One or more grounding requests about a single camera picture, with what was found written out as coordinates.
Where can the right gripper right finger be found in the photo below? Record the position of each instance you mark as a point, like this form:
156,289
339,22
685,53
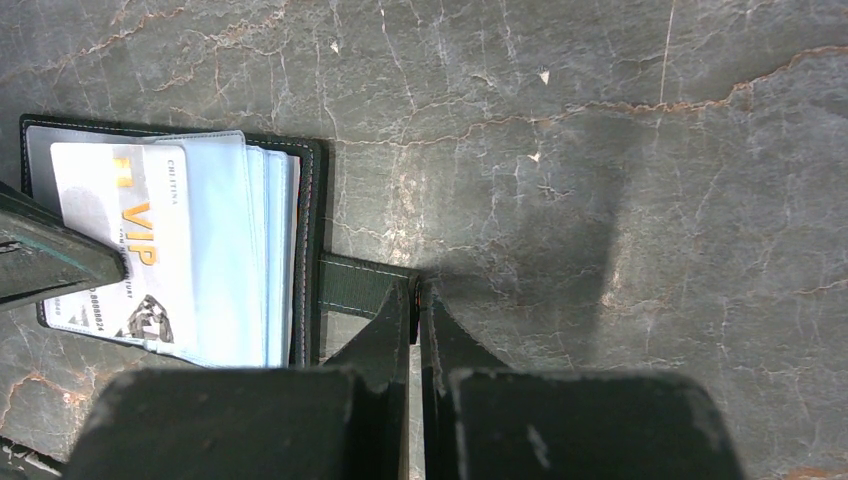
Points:
485,420

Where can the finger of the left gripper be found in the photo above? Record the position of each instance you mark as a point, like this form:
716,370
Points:
41,258

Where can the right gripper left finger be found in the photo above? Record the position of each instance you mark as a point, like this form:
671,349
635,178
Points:
344,419

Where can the black card holder wallet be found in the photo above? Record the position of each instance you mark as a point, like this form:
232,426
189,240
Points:
260,272

